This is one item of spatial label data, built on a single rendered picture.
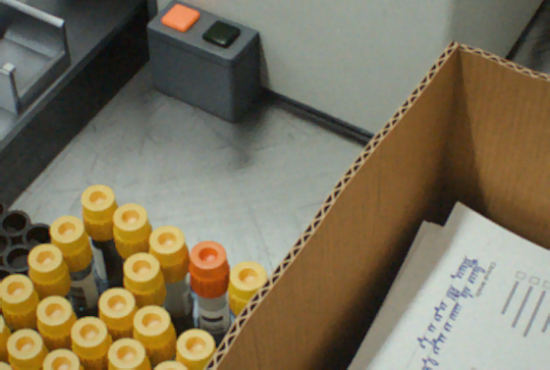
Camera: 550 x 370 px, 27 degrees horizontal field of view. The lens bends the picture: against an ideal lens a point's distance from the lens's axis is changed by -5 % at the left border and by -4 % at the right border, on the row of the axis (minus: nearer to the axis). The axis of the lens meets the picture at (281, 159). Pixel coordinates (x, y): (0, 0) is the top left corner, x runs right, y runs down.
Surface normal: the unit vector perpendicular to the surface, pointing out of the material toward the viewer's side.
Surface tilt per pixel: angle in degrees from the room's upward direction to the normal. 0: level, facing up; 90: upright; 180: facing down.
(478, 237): 10
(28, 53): 0
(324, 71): 90
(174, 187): 0
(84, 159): 0
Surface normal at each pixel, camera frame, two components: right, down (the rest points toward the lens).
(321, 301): 0.86, 0.34
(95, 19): 0.00, -0.67
